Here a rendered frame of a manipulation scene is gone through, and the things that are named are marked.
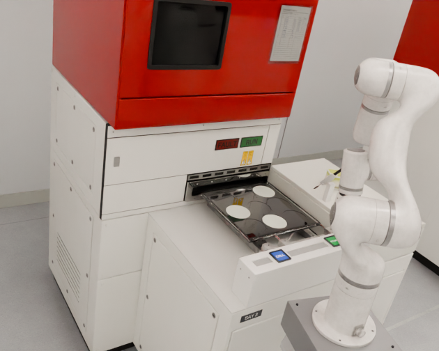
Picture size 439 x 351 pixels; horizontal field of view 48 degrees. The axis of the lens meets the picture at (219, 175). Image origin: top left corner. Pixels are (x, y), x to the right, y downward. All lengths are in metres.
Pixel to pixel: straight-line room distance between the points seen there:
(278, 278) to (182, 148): 0.66
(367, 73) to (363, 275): 0.54
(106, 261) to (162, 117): 0.67
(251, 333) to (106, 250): 0.69
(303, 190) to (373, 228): 0.88
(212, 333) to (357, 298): 0.57
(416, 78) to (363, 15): 3.26
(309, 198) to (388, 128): 0.84
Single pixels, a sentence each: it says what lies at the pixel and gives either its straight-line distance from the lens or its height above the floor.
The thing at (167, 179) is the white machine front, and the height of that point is 0.97.
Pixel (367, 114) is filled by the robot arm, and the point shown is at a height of 1.46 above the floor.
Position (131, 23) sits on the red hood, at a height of 1.59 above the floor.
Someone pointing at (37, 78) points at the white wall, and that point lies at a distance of 3.26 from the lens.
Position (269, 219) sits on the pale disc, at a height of 0.90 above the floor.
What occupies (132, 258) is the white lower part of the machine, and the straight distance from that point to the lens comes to 2.16.
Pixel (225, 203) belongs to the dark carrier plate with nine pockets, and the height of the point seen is 0.90.
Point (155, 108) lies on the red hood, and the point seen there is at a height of 1.30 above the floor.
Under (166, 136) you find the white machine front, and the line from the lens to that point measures 1.91.
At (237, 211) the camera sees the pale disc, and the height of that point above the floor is 0.90.
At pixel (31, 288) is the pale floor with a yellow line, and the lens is 2.92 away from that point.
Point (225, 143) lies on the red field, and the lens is 2.07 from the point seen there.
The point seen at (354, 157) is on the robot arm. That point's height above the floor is 1.29.
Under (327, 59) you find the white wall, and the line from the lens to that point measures 4.50.
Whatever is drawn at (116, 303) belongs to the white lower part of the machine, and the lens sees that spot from 2.29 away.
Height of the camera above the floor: 1.91
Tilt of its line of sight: 27 degrees down
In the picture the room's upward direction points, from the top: 11 degrees clockwise
